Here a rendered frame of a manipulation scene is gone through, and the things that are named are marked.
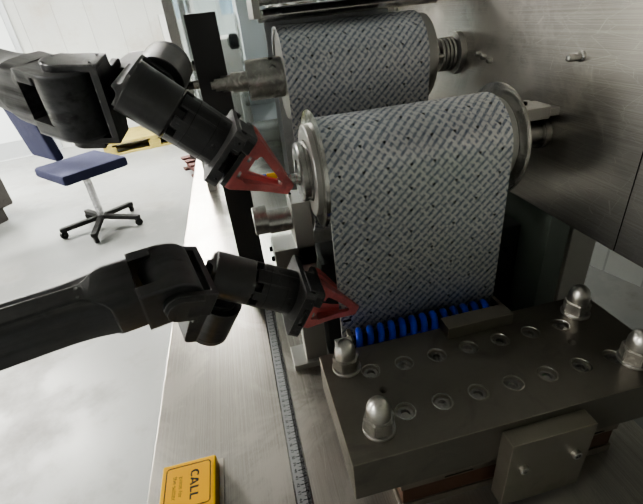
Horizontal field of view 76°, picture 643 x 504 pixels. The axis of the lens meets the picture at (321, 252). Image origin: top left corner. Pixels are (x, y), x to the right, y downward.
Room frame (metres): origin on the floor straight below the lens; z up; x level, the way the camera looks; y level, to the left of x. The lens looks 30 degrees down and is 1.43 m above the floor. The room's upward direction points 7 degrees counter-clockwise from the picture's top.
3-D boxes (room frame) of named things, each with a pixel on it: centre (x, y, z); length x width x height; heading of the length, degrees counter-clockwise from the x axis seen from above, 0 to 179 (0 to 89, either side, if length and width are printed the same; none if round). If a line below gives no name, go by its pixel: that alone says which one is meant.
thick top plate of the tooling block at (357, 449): (0.36, -0.19, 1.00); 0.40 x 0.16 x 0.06; 99
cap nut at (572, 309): (0.43, -0.34, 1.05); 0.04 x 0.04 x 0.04
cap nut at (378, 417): (0.29, -0.04, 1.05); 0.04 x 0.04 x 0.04
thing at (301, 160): (0.51, 0.01, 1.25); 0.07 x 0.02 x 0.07; 9
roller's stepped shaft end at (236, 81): (0.74, 0.12, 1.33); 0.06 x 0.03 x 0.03; 99
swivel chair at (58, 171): (3.29, 1.84, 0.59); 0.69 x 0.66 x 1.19; 119
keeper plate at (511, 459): (0.27, -0.22, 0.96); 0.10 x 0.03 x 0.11; 99
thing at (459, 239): (0.47, -0.13, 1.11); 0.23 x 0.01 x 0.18; 99
